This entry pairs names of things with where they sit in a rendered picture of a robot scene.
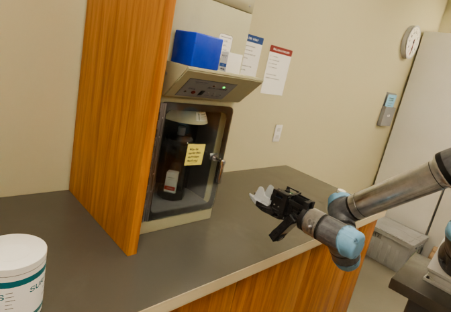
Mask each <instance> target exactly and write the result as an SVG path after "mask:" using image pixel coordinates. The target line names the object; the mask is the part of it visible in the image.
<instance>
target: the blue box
mask: <svg viewBox="0 0 451 312"><path fill-rule="evenodd" d="M222 45H223V39H221V38H216V37H213V36H208V35H205V34H201V33H198V32H189V31H184V30H176V32H175V37H174V45H173V49H172V57H171V61H172V62H177V63H179V64H184V65H187V66H193V67H197V68H204V69H209V70H218V66H219V59H220V56H221V50H222Z"/></svg>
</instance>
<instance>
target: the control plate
mask: <svg viewBox="0 0 451 312"><path fill-rule="evenodd" d="M213 85H215V87H212V86H213ZM236 86H237V85H234V84H229V83H220V82H215V81H206V80H201V79H192V78H190V79H189V80H188V81H187V82H186V83H185V84H184V85H183V86H182V87H181V88H180V90H179V91H178V92H177V93H176V94H175V95H180V96H188V97H201V98H209V99H223V98H224V97H225V96H226V95H227V94H228V93H229V92H230V91H232V90H233V89H234V88H235V87H236ZM222 87H225V88H224V89H223V88H222ZM185 90H187V92H185V93H184V92H183V91H185ZM191 91H195V93H194V94H191ZM201 91H205V92H204V94H202V95H198V94H199V93H200V92H201ZM208 93H210V94H209V95H208ZM214 93H215V95H213V94H214ZM219 94H221V96H219Z"/></svg>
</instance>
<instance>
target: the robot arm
mask: <svg viewBox="0 0 451 312"><path fill-rule="evenodd" d="M447 188H451V148H448V149H445V150H442V151H441V152H438V153H436V154H434V157H433V159H432V160H430V161H429V162H426V163H424V164H421V165H419V166H416V167H415V168H412V169H410V170H407V171H405V172H402V173H401V174H398V175H396V176H393V177H391V178H388V179H387V180H384V181H382V182H379V183H377V184H375V185H373V186H371V187H368V188H366V189H363V190H361V191H358V192H357V193H354V194H352V195H350V194H348V193H345V192H339V193H333V194H331V195H330V196H329V198H328V214H326V213H324V212H322V211H320V210H318V209H316V208H313V207H314V205H315V201H312V200H311V199H308V198H307V197H304V196H303V195H301V192H299V191H297V190H295V189H293V188H291V187H288V186H287V189H286V190H285V191H284V190H282V189H280V188H277V189H274V187H273V186H272V185H269V186H268V188H267V190H266V191H265V192H264V188H263V187H259V188H258V190H257V191H256V192H255V193H254V194H255V195H253V194H251V193H249V196H250V198H251V199H252V201H253V202H254V204H255V205H256V206H257V208H259V209H260V210H261V211H263V212H265V213H267V214H269V215H271V216H273V217H275V218H277V219H282V220H283V221H282V222H281V223H280V224H279V225H278V226H277V227H276V228H275V229H273V230H272V231H271V233H270V234H269V236H270V238H271V240H272V241H273V242H275V241H280V240H282V239H283V238H284V237H285V236H286V235H287V234H288V233H289V232H290V231H291V230H292V229H293V228H294V227H295V226H297V228H298V229H300V230H302V231H303V232H304V233H306V234H307V235H309V236H311V237H312V238H314V239H316V240H317V241H319V242H321V243H323V244H324V245H326V246H327V247H328V248H329V251H330V254H331V255H332V260H333V262H334V263H335V264H336V266H337V267H338V268H339V269H341V270H343V271H347V272H350V271H353V270H356V269H357V268H358V267H359V265H360V253H361V251H362V249H363V247H364V242H365V236H364V234H363V233H362V232H360V231H358V230H357V229H356V221H358V220H361V219H364V218H366V217H370V216H371V215H375V214H377V213H380V212H383V211H386V210H388V209H392V208H394V207H397V206H400V205H402V204H405V203H408V202H410V201H414V200H416V199H419V198H422V197H424V196H427V195H431V194H432V193H436V192H438V191H441V190H444V189H447ZM290 189H292V190H294V191H296V192H297V193H292V192H290ZM438 262H439V264H440V266H441V268H442V269H443V271H444V272H445V273H446V274H448V275H449V276H451V220H450V221H449V222H448V223H447V226H446V228H445V242H443V243H442V244H441V246H440V247H439V249H438Z"/></svg>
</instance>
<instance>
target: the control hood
mask: <svg viewBox="0 0 451 312"><path fill-rule="evenodd" d="M190 78H192V79H201V80H206V81H215V82H220V83H229V84H234V85H237V86H236V87H235V88H234V89H233V90H232V91H230V92H229V93H228V94H227V95H226V96H225V97H224V98H223V99H209V98H201V97H188V96H180V95H175V94H176V93H177V92H178V91H179V90H180V88H181V87H182V86H183V85H184V84H185V83H186V82H187V81H188V80H189V79H190ZM263 81H264V80H263V79H260V78H257V77H254V76H248V75H245V74H240V73H239V74H234V73H230V72H224V71H221V70H209V69H204V68H197V67H193V66H187V65H184V64H179V63H177V62H172V61H168V60H167V61H166V69H165V74H164V82H163V87H162V95H163V96H169V97H184V98H192V99H207V100H214V101H229V102H237V103H238V102H240V101H241V100H242V99H244V98H245V97H246V96H247V95H249V94H250V93H251V92H252V91H253V90H254V89H256V88H257V87H258V86H259V85H261V84H262V83H263Z"/></svg>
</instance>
